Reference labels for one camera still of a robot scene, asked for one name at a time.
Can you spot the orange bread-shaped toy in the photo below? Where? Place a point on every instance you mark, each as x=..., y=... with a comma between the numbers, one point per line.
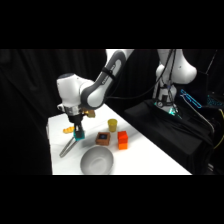
x=68, y=130

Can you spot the orange-red block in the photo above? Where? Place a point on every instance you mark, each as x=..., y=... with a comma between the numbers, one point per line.
x=122, y=140

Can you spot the blue lit device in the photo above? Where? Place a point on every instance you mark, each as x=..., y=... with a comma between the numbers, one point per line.
x=216, y=101

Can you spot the blue glowing frame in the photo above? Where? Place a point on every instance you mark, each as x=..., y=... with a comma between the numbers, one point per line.
x=191, y=98

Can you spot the black cloth-covered stand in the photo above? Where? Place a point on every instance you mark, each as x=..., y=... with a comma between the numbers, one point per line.
x=166, y=133

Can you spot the silver metal tongs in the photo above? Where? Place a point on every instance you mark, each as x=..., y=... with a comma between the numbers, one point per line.
x=66, y=149

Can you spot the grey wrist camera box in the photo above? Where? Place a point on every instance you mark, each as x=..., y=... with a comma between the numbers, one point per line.
x=61, y=107

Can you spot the black curtain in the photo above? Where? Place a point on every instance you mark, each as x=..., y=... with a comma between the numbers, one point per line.
x=30, y=100

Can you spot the brown box with blue top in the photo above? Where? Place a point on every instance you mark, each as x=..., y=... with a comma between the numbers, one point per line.
x=103, y=138

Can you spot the yellow cup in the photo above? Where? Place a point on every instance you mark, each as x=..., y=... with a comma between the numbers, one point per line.
x=112, y=125

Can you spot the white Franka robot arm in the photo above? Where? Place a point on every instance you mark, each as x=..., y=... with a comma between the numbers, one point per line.
x=100, y=86

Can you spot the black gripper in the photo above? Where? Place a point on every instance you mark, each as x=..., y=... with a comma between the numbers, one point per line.
x=76, y=119

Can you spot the green base light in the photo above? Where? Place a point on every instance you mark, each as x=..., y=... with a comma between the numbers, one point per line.
x=173, y=111

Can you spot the grey bowl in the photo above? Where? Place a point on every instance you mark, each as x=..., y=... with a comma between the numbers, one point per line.
x=96, y=161

